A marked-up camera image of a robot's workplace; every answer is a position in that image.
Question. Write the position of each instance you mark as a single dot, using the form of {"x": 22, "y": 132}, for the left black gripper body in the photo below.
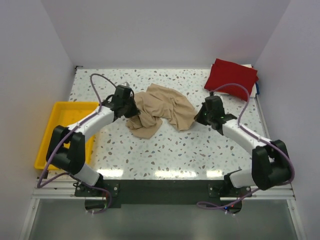
{"x": 130, "y": 108}

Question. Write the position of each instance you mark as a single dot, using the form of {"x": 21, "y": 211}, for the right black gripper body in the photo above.
{"x": 211, "y": 116}

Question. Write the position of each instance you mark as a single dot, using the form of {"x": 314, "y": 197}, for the beige t shirt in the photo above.
{"x": 157, "y": 103}

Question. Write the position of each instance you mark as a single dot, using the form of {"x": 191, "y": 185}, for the red t shirt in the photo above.
{"x": 233, "y": 90}

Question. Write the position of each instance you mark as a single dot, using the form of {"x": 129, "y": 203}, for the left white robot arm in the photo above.
{"x": 67, "y": 146}

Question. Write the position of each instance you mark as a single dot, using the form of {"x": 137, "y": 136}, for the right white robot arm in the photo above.
{"x": 270, "y": 162}

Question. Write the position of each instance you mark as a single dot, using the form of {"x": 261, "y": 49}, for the blue folded t shirt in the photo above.
{"x": 257, "y": 88}

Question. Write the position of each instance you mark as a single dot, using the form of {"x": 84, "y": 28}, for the yellow plastic tray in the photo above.
{"x": 63, "y": 113}

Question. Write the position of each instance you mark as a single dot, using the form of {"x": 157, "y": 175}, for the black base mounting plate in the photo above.
{"x": 204, "y": 193}

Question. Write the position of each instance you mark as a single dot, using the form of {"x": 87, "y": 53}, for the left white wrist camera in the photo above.
{"x": 127, "y": 84}

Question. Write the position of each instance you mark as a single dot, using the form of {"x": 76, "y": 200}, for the aluminium frame rail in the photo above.
{"x": 56, "y": 214}

